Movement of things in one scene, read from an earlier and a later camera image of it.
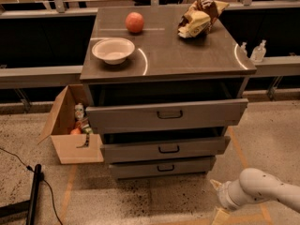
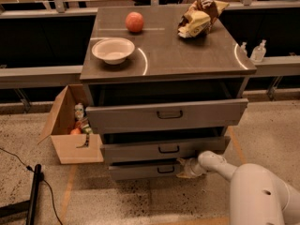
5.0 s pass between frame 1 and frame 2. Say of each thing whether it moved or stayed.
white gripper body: moved
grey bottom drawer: stayed
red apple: stayed
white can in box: stayed
